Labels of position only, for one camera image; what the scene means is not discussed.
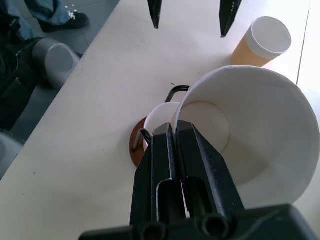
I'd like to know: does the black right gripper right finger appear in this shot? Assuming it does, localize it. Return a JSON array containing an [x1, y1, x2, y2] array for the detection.
[[174, 120, 245, 220]]

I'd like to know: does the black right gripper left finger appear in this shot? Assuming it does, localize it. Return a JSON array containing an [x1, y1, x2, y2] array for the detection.
[[129, 122, 176, 227]]

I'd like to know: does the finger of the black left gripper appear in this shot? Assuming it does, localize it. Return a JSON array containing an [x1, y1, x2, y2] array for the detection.
[[147, 0, 164, 30], [219, 0, 243, 39]]

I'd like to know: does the white paper cup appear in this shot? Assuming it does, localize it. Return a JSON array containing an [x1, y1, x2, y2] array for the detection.
[[172, 64, 316, 209], [144, 101, 181, 151]]

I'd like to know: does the orange ribbed paper cup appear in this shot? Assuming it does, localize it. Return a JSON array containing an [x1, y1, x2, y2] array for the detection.
[[230, 16, 293, 68]]

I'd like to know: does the black shoe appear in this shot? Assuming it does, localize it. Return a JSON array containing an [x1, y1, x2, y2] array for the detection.
[[37, 11, 90, 34]]

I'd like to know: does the blue jeans leg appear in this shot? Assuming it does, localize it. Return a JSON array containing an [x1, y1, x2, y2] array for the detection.
[[0, 0, 36, 41], [26, 0, 73, 26]]

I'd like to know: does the silver robot body joint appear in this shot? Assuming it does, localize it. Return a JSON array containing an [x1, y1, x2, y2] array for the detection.
[[31, 37, 81, 90]]

